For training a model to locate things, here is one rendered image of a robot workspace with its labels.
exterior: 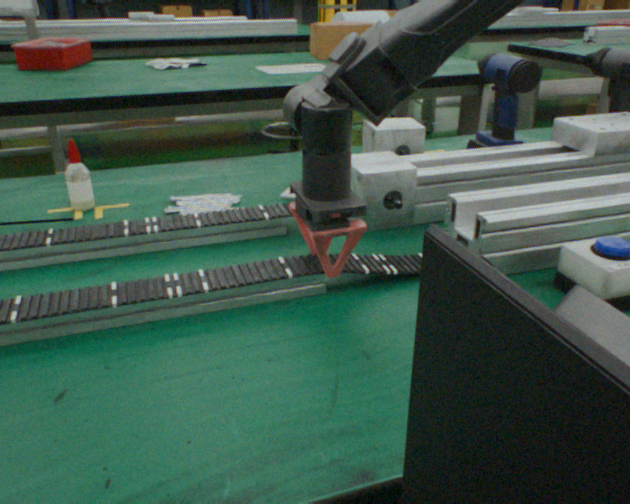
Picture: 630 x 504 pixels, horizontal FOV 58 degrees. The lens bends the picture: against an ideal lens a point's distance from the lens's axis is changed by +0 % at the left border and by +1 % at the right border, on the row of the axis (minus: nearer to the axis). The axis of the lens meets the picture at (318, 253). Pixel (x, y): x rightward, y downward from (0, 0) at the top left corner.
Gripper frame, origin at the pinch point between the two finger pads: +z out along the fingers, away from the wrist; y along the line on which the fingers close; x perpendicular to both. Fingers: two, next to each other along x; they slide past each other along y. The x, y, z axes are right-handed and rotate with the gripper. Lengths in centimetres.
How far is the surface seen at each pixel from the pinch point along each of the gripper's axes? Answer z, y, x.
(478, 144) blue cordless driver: -1, 38, -46
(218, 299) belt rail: 2.2, -1.4, 13.9
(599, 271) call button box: -2.2, -15.8, -27.3
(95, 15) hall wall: 36, 1046, 53
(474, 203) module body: -4.4, 2.1, -22.0
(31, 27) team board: -6, 285, 63
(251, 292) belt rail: 1.7, -1.9, 10.0
